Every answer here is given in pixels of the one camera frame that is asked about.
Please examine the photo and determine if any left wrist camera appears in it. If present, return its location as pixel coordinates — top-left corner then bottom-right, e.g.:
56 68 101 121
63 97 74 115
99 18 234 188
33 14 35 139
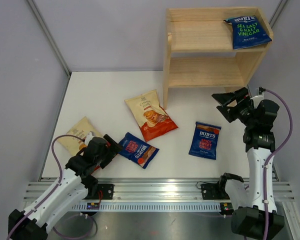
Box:
84 131 95 146

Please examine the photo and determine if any blue burts chilli bag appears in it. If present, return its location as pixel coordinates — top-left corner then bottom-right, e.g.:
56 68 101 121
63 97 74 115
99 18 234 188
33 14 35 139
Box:
188 121 222 160
119 132 159 169

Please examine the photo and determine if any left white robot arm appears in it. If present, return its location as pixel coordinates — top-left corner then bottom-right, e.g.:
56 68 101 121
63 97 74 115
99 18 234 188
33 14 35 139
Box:
7 132 123 240

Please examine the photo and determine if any blue Burts sea salt bag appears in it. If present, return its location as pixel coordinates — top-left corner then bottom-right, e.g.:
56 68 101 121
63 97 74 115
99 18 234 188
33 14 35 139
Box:
224 15 272 50

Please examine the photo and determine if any cream orange cassava chips bag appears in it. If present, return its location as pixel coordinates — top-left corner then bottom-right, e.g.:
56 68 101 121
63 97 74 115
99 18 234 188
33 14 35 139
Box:
124 90 178 142

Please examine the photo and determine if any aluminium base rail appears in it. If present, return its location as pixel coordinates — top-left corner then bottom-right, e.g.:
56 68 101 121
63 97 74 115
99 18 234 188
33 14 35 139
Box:
23 178 295 212

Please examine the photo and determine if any wooden two-tier shelf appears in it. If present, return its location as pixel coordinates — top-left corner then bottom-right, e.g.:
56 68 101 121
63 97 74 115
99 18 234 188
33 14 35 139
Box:
162 6 274 108

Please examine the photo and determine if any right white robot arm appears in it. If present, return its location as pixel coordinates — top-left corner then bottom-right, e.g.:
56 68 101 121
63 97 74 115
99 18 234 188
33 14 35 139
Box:
200 87 285 240

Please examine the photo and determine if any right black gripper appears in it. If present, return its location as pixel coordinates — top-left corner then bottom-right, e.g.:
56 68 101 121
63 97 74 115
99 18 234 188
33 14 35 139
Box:
212 87 258 128

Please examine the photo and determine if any cream orange cassava bag left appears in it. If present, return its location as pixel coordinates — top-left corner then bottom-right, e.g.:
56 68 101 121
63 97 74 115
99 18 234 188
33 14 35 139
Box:
57 116 103 157

